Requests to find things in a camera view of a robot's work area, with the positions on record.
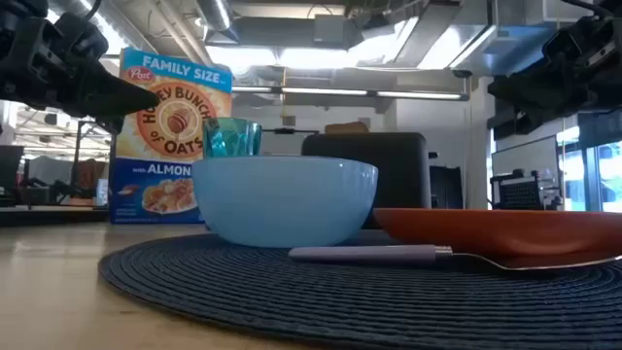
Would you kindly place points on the teal faceted glass tumbler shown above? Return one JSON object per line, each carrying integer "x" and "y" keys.
{"x": 233, "y": 138}

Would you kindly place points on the honey oats cereal box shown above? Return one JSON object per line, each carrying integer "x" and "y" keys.
{"x": 165, "y": 194}

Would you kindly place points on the brown bread toast slice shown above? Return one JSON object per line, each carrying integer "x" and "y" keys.
{"x": 346, "y": 128}

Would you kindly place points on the small printed sign card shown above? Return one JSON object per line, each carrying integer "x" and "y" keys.
{"x": 102, "y": 192}

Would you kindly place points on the light blue bowl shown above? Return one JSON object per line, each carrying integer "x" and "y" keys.
{"x": 284, "y": 204}

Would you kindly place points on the ceiling strip light fixture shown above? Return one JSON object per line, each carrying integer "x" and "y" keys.
{"x": 340, "y": 91}

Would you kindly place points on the black robot station frame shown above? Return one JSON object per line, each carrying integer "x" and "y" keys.
{"x": 79, "y": 146}

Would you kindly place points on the orange plate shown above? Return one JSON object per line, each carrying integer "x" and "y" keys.
{"x": 510, "y": 231}

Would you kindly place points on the dark round woven placemat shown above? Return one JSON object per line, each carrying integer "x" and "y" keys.
{"x": 340, "y": 311}

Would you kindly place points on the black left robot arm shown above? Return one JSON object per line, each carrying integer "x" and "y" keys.
{"x": 19, "y": 6}

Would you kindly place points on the black computer monitor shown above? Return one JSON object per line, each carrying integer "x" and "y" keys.
{"x": 10, "y": 167}

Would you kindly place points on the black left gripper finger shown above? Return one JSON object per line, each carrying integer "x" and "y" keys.
{"x": 111, "y": 124}
{"x": 121, "y": 97}

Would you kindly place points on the black toaster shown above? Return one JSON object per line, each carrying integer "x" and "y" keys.
{"x": 389, "y": 170}

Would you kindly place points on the black perforated rack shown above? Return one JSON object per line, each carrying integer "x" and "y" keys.
{"x": 522, "y": 194}

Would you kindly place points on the silver ceiling duct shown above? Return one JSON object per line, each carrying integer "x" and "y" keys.
{"x": 216, "y": 14}

